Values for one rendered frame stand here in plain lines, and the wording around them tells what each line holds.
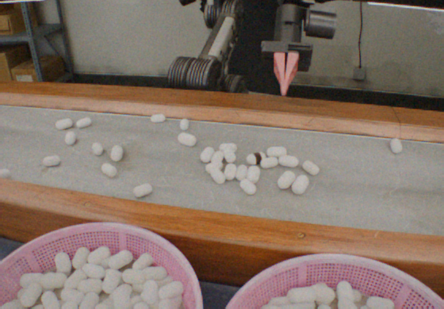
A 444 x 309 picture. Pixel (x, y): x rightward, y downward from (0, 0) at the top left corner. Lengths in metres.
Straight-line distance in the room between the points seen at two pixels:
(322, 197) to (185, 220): 0.22
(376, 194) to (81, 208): 0.46
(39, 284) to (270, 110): 0.55
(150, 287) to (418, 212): 0.41
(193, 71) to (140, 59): 1.97
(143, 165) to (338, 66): 2.21
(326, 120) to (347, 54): 1.95
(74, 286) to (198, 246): 0.16
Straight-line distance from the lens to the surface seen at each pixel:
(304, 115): 0.77
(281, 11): 0.78
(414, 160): 0.73
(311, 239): 0.47
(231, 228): 0.47
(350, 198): 0.59
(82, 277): 0.48
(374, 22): 2.67
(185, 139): 0.68
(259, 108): 0.77
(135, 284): 0.47
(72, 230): 0.51
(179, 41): 2.77
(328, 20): 0.78
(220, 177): 0.57
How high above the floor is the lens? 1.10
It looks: 31 degrees down
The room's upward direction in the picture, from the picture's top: 1 degrees counter-clockwise
